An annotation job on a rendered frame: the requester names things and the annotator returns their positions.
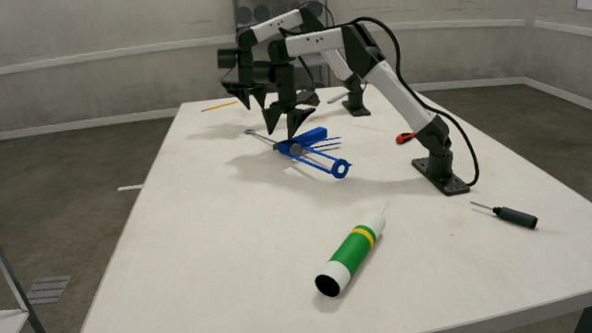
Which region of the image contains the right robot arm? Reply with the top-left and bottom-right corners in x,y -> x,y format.
217,6 -> 371,117

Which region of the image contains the black screwdriver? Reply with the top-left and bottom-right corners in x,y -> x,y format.
470,201 -> 538,228

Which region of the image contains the grey flat bar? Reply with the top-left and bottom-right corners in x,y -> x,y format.
327,92 -> 347,104

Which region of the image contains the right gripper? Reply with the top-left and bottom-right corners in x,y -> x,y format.
227,67 -> 267,110

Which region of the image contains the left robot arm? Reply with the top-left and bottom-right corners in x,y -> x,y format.
253,22 -> 470,195

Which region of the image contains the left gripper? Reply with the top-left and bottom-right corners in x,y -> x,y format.
262,81 -> 316,141

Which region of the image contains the white and green sealant cartridge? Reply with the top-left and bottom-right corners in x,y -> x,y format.
314,206 -> 386,298

